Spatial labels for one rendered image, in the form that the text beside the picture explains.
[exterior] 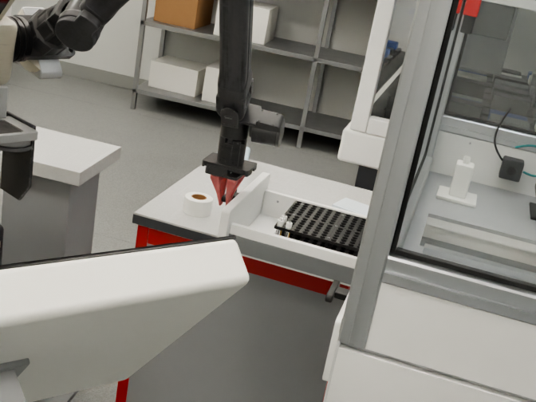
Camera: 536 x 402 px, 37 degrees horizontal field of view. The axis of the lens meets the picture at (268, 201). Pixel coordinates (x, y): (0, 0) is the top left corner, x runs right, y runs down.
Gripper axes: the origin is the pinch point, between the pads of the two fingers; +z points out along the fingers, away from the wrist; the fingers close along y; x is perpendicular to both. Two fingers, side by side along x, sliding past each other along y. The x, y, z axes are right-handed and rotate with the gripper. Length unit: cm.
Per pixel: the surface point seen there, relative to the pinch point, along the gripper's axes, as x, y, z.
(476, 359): -51, 54, -8
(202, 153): 293, -109, 92
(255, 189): 6.0, 4.7, -2.2
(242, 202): -3.5, 4.8, -2.2
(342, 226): 4.8, 25.0, 0.6
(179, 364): 13, -10, 51
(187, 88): 363, -150, 72
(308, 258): -9.7, 21.6, 3.1
